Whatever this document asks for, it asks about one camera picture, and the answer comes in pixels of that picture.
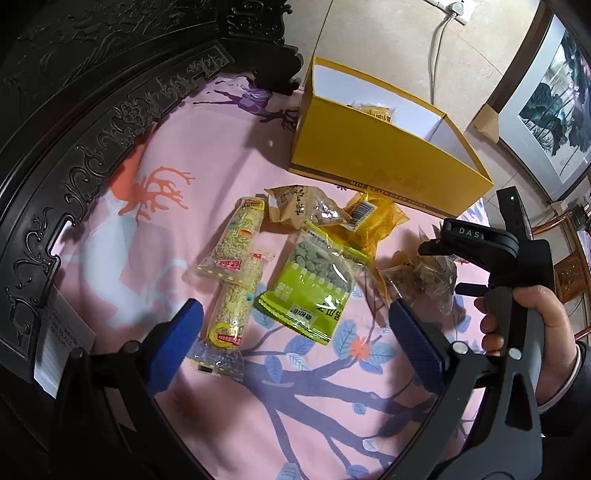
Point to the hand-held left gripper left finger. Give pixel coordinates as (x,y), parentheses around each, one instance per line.
(178,337)

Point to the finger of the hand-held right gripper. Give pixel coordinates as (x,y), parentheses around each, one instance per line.
(471,290)
(466,235)

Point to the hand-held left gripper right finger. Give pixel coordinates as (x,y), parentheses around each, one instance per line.
(415,337)

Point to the crinkled clear snack packet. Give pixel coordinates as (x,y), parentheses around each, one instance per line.
(415,277)

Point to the yellow cardboard box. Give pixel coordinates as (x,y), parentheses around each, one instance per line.
(383,161)

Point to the person's right forearm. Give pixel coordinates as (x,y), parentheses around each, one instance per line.
(568,392)

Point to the person's right hand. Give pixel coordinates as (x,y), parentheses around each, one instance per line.
(549,318)

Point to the wooden chair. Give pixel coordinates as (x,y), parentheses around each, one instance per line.
(570,258)

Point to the small clear snack packet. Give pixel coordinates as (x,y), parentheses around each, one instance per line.
(219,360)

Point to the clear grain bar packet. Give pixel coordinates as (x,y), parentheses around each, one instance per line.
(238,300)
(233,240)

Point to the yellow translucent snack wrapper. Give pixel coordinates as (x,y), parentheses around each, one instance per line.
(369,217)

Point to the cardboard piece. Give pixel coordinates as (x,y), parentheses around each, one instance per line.
(485,125)

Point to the green pea snack packet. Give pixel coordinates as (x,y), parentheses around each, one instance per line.
(314,281)

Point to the white paper note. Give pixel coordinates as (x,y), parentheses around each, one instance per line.
(60,341)

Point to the small yellow snack packet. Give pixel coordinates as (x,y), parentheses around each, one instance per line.
(375,113)

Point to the framed landscape painting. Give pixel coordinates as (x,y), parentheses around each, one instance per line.
(554,106)

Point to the brown snack packet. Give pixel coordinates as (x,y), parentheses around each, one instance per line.
(300,203)

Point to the pink printed tablecloth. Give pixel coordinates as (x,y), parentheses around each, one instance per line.
(207,152)

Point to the dark carved wooden furniture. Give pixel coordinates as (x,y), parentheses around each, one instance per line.
(69,106)

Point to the white wall socket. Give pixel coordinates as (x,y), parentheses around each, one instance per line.
(455,9)

